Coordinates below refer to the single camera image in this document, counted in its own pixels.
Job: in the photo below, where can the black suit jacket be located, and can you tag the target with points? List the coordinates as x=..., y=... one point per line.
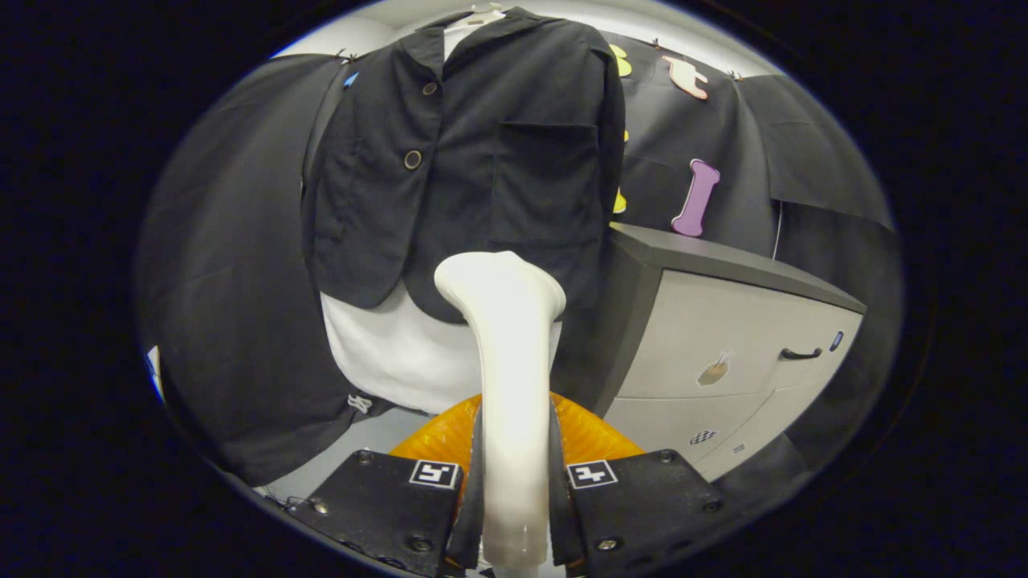
x=522, y=177

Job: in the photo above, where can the grey cabinet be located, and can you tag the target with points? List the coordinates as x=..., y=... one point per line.
x=723, y=321

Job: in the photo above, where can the white shirt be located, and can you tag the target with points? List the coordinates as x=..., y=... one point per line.
x=385, y=353

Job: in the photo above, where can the black backdrop cloth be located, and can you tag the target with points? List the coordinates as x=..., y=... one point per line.
x=225, y=281

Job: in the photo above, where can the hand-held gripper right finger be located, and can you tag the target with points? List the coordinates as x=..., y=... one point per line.
x=642, y=506

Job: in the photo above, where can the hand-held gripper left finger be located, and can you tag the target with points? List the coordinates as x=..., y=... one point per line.
x=385, y=506

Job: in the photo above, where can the white garment steamer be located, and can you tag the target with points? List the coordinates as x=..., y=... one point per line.
x=514, y=361

